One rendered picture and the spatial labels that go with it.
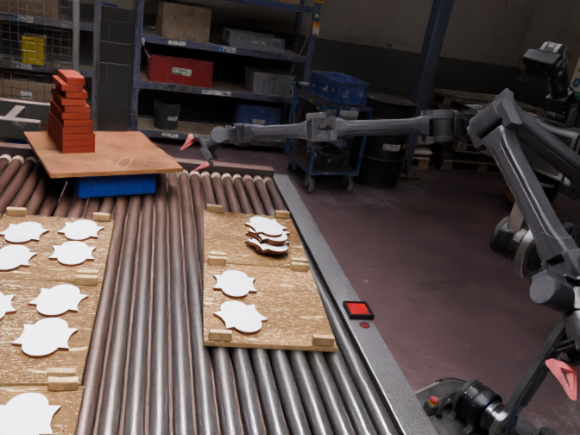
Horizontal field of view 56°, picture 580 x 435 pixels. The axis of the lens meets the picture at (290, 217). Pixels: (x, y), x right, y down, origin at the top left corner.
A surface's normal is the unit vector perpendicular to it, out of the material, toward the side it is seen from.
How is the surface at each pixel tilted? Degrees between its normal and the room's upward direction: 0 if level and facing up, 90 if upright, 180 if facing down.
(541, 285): 72
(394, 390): 0
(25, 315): 0
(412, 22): 90
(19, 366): 0
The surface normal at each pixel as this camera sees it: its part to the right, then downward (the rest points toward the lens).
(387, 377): 0.16, -0.91
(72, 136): 0.55, 0.41
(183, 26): 0.32, 0.40
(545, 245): -0.82, 0.04
